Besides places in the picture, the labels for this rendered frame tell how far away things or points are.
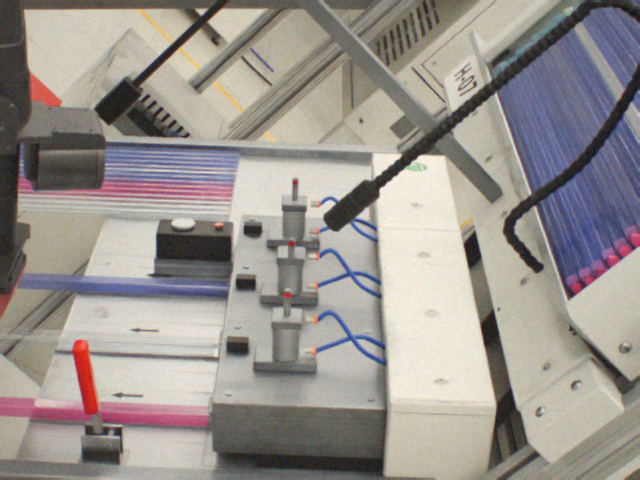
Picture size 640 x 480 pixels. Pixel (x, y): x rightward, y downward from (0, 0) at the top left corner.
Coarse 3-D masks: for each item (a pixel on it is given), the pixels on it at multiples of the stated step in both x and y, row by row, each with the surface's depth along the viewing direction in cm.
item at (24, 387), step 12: (0, 360) 170; (0, 372) 168; (12, 372) 170; (0, 384) 166; (12, 384) 168; (24, 384) 170; (36, 384) 173; (0, 396) 164; (12, 396) 166; (24, 396) 169; (36, 396) 171; (0, 420) 161; (12, 420) 163; (24, 420) 165; (0, 432) 159; (12, 432) 161; (24, 432) 163; (0, 444) 158; (12, 444) 160; (0, 456) 156; (12, 456) 158
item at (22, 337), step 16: (0, 336) 112; (16, 336) 112; (32, 336) 112; (48, 336) 112; (64, 336) 112; (80, 336) 113; (96, 336) 113; (112, 336) 113; (128, 336) 113; (144, 336) 113; (160, 336) 113; (160, 352) 113; (176, 352) 113; (192, 352) 113; (208, 352) 113
